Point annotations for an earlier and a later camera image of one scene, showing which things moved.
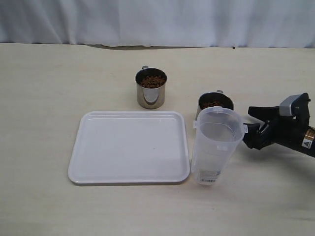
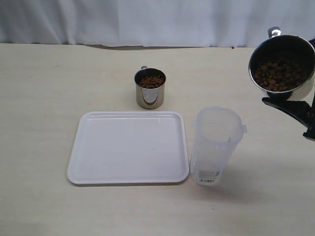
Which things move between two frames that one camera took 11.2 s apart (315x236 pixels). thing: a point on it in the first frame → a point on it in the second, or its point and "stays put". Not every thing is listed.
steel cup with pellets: [151, 87] stays put
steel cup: [214, 99] → [284, 65]
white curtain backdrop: [160, 23] stays put
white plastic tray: [129, 147] stays put
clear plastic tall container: [217, 131] stays put
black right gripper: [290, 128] → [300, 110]
